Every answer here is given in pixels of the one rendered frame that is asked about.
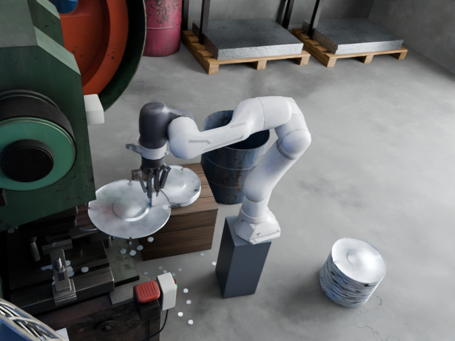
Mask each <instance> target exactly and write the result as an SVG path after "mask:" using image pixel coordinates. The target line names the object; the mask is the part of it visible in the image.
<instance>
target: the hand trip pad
mask: <svg viewBox="0 0 455 341"><path fill-rule="evenodd" d="M135 294H136V296H137V300H138V302H140V303H145V302H149V301H151V300H155V299H157V298H158V297H159V296H160V290H159V289H158V285H157V283H156V282H155V281H149V282H146V283H143V284H140V285H138V286H136V287H135Z"/></svg>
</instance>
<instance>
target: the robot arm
mask: <svg viewBox="0 0 455 341"><path fill-rule="evenodd" d="M272 128H274V129H275V132H276V135H277V136H278V139H277V140H276V142H275V143H274V144H273V145H272V146H271V147H270V148H269V149H268V151H267V152H266V153H265V154H262V155H261V156H260V157H258V159H256V160H255V162H254V164H253V166H252V168H251V171H250V173H249V174H248V176H247V178H246V180H245V182H244V189H243V192H244V199H243V202H242V204H241V207H240V211H239V215H238V218H237V220H236V221H235V223H234V226H233V228H234V231H235V232H236V235H238V236H239V237H241V238H242V239H244V240H246V241H248V242H250V243H251V244H252V245H253V244H257V243H260V242H264V241H267V240H271V239H274V238H277V237H280V227H279V224H278V222H277V220H276V218H275V216H274V215H273V214H272V212H271V211H269V208H268V207H267V203H268V201H269V197H270V195H271V192H272V189H273V188H274V186H275V185H276V183H277V182H278V181H279V180H280V178H281V177H282V175H283V174H284V173H285V172H286V171H287V170H288V169H289V168H290V167H291V166H292V165H293V164H294V163H295V162H296V161H297V160H298V159H299V157H300V156H301V155H302V154H303V153H304V151H305V150H306V149H307V148H308V146H309V145H310V143H311V135H310V133H309V131H308V128H307V125H306V122H305V119H304V116H303V114H302V112H301V111H300V109H299V108H298V106H297V104H296V102H295V101H294V100H293V99H292V98H291V97H281V96H269V97H256V98H252V99H246V100H244V101H241V102H240V103H239V104H238V105H237V106H236V107H235V109H234V112H233V115H232V120H231V121H230V123H229V124H227V125H226V126H224V127H219V128H216V129H211V130H208V131H203V132H200V131H199V130H198V127H197V125H196V123H195V121H194V117H193V115H192V113H191V112H189V111H188V110H185V109H175V108H171V107H169V106H167V105H165V104H164V103H162V102H161V101H151V102H149V103H146V104H145V105H144V106H143V107H142V108H141V110H140V113H139V134H134V135H133V136H132V137H130V138H129V140H128V141H127V142H126V143H125V147H126V148H127V149H128V150H131V151H133V152H136V153H138V154H141V156H142V165H141V166H140V169H139V170H134V174H135V176H136V177H137V178H138V179H139V182H140V185H141V187H142V189H143V192H144V193H146V192H147V196H148V198H149V199H150V203H151V205H152V206H155V205H156V197H158V193H159V192H160V191H159V189H163V188H164V186H165V182H166V180H167V176H168V174H169V172H170V170H171V167H170V165H169V164H165V163H164V161H165V154H166V155H168V153H169V152H168V151H167V141H169V151H170V152H171V153H172V154H173V155H174V156H175V157H176V158H181V159H185V160H188V159H190V158H194V157H196V156H199V155H201V154H203V153H205V152H208V151H211V150H214V149H217V148H220V147H223V146H226V145H229V144H233V143H236V142H239V141H242V140H245V139H246V138H247V137H249V135H251V134H253V133H256V132H258V131H264V130H268V129H272ZM161 171H162V174H161V176H160V172H161ZM142 172H143V173H144V174H146V187H145V185H144V181H143V179H142ZM153 175H154V187H152V176H153ZM159 177H160V180H159Z"/></svg>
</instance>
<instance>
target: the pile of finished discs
mask: <svg viewBox="0 0 455 341"><path fill-rule="evenodd" d="M170 167H171V170H170V172H169V174H168V176H167V180H166V182H165V186H164V188H163V189H161V190H163V191H164V192H165V193H166V195H167V197H168V198H169V201H170V205H171V206H168V207H169V208H179V206H180V207H184V206H187V205H189V204H191V203H192V202H194V201H195V200H196V199H197V198H198V196H199V194H200V187H201V184H200V179H199V177H198V175H197V174H196V173H195V172H194V171H192V170H190V169H188V168H183V167H181V166H178V165H170Z"/></svg>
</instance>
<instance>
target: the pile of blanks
mask: <svg viewBox="0 0 455 341"><path fill-rule="evenodd" d="M382 279H383V278H382ZM382 279H381V280H379V281H377V282H374V283H372V282H371V283H360V282H358V281H354V280H352V279H350V278H348V277H347V276H346V275H344V274H343V273H342V272H340V271H339V269H338V268H337V266H336V265H335V262H334V261H333V259H332V249H331V251H330V253H329V255H328V257H327V259H326V261H325V263H324V265H323V267H322V270H321V271H320V275H319V281H320V286H321V288H322V290H323V291H325V295H327V297H329V299H331V300H332V301H334V302H335V303H337V304H339V305H341V306H346V307H357V306H360V305H363V304H364V303H365V302H366V301H367V300H368V299H369V297H370V296H371V294H372V293H373V291H374V290H375V289H376V287H377V286H378V284H379V283H380V282H381V281H382Z"/></svg>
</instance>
